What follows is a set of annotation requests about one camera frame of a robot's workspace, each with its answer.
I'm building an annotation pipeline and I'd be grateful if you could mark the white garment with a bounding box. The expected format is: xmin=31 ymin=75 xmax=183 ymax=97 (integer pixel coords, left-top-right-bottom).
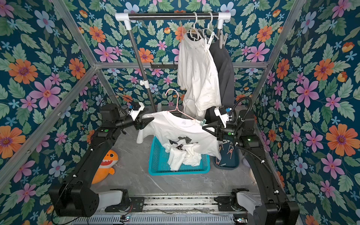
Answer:
xmin=177 ymin=35 xmax=221 ymax=121
xmin=136 ymin=111 xmax=222 ymax=171

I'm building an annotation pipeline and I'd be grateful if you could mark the pink wire hanger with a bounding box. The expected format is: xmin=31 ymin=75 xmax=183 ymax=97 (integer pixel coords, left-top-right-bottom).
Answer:
xmin=166 ymin=89 xmax=195 ymax=120

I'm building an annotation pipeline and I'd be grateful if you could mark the dark grey t-shirt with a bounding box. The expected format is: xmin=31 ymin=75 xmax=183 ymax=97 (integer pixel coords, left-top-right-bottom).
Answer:
xmin=205 ymin=40 xmax=235 ymax=124

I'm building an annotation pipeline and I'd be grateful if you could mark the orange shark plush toy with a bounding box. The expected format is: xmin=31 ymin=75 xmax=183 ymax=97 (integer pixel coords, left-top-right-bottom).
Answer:
xmin=92 ymin=150 xmax=119 ymax=184

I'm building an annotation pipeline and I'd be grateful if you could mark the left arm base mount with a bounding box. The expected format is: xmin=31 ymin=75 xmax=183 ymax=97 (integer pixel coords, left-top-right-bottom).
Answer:
xmin=105 ymin=197 xmax=145 ymax=213

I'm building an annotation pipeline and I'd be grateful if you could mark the white steel clothes rack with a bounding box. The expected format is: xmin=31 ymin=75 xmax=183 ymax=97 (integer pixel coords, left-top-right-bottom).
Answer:
xmin=115 ymin=12 xmax=232 ymax=111

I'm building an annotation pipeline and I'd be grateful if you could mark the dark teal clothespin tray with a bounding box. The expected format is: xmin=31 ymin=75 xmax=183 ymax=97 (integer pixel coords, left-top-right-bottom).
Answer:
xmin=212 ymin=140 xmax=240 ymax=170

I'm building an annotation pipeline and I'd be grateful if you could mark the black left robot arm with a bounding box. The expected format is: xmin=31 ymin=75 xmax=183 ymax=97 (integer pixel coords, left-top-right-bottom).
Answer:
xmin=49 ymin=102 xmax=153 ymax=218

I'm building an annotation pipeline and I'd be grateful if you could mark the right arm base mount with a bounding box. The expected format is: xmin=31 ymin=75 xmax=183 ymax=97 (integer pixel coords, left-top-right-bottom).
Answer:
xmin=214 ymin=196 xmax=247 ymax=212

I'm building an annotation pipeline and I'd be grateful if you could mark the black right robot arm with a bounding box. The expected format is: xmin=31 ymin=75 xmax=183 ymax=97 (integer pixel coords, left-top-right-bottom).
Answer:
xmin=202 ymin=97 xmax=300 ymax=225

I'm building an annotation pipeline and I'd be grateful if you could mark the mint green clothespin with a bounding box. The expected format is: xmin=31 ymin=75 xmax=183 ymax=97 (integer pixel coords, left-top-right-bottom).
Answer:
xmin=200 ymin=119 xmax=207 ymax=127

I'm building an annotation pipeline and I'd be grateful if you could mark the teal laundry basket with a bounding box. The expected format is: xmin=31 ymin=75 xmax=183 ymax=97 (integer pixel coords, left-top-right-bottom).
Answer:
xmin=148 ymin=137 xmax=211 ymax=176

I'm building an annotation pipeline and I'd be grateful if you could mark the black wall hook rail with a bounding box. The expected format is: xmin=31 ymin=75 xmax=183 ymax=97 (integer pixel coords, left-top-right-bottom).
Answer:
xmin=150 ymin=62 xmax=178 ymax=70

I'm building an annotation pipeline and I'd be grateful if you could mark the white plastic hanger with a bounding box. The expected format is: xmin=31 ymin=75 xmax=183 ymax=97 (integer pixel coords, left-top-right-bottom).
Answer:
xmin=186 ymin=12 xmax=202 ymax=41
xmin=199 ymin=12 xmax=219 ymax=41

